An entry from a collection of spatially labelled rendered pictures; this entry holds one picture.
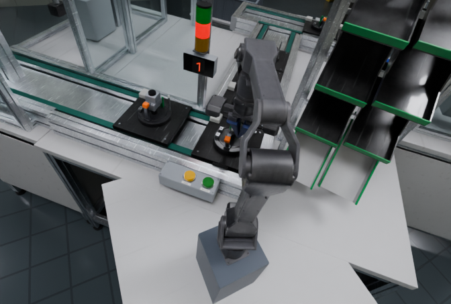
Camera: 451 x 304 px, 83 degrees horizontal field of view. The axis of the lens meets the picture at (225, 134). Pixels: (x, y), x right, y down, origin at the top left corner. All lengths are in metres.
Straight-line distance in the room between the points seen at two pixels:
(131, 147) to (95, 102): 0.37
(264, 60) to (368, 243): 0.83
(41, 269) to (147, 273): 1.15
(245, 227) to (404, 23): 0.55
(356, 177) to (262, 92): 0.66
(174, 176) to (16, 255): 1.36
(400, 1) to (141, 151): 0.88
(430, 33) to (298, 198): 0.68
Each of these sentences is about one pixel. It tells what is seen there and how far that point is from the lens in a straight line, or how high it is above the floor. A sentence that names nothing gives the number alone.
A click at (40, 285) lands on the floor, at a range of 1.95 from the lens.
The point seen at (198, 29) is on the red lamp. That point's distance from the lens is 0.91.
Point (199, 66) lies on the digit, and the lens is 0.97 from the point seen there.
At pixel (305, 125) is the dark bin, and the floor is 1.20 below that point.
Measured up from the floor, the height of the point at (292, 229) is 0.86.
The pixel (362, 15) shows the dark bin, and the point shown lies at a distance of 0.69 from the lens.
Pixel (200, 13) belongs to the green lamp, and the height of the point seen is 1.39.
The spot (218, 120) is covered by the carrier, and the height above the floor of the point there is 0.99.
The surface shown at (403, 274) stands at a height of 0.86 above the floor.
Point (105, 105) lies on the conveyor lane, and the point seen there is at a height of 0.92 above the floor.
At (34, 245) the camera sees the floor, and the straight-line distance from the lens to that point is 2.06.
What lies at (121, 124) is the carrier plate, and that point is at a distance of 1.09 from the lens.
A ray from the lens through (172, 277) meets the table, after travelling 0.90.
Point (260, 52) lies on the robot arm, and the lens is 0.50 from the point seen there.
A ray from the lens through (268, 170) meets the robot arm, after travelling 0.36.
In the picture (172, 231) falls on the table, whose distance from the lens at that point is 0.94.
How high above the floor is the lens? 1.73
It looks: 47 degrees down
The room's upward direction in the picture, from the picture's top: 10 degrees clockwise
